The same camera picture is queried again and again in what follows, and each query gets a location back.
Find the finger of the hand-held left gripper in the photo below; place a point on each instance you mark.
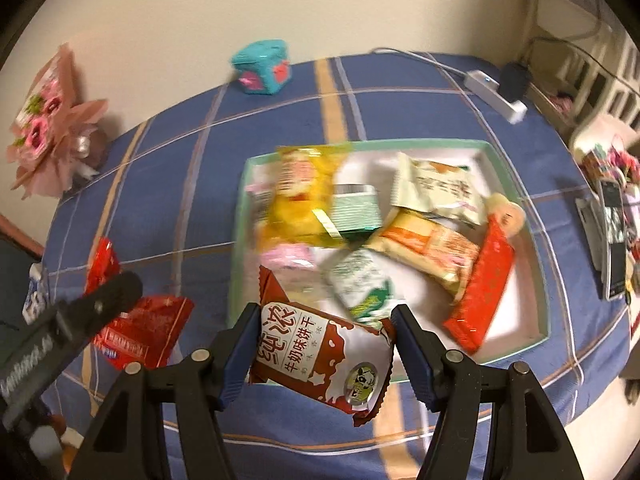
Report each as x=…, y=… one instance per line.
x=100, y=305

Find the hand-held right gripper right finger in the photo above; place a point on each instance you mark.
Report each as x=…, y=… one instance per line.
x=415, y=360

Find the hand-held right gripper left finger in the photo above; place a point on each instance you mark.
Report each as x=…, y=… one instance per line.
x=240, y=355

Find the red snack packet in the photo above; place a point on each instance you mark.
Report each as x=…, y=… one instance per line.
x=145, y=332

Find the brown and white biscuit packet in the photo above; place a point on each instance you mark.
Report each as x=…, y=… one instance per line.
x=320, y=355

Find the long red patterned packet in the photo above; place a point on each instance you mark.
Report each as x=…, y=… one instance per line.
x=480, y=295

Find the green and white snack packet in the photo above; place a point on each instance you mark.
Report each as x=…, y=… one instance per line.
x=360, y=280

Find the pink snack packet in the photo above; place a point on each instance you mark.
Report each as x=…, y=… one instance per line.
x=287, y=257

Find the orange cake roll packet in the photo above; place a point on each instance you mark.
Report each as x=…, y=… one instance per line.
x=425, y=247

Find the teal-rimmed white cardboard box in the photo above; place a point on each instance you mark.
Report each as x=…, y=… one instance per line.
x=522, y=305

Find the mint green snack packet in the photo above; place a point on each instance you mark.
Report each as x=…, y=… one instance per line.
x=356, y=210

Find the yellow snack packet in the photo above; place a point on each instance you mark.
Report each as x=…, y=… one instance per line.
x=300, y=200

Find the cream snack packet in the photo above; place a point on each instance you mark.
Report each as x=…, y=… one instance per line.
x=440, y=187

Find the blue and white snack packet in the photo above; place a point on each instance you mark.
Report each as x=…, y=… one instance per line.
x=36, y=300

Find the pink flower bouquet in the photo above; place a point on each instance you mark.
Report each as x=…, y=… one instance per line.
x=50, y=125

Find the black smartphone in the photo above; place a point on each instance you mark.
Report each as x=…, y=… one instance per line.
x=612, y=240

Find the pile of colourful trinkets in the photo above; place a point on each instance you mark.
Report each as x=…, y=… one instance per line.
x=620, y=160

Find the white power strip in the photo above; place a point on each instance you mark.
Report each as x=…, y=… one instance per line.
x=482, y=81

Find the teal and pink toy box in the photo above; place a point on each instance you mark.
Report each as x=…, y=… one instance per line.
x=262, y=67

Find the black power adapter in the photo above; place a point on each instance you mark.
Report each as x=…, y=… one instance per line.
x=515, y=80

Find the white chair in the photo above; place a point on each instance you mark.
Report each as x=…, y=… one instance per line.
x=532, y=15

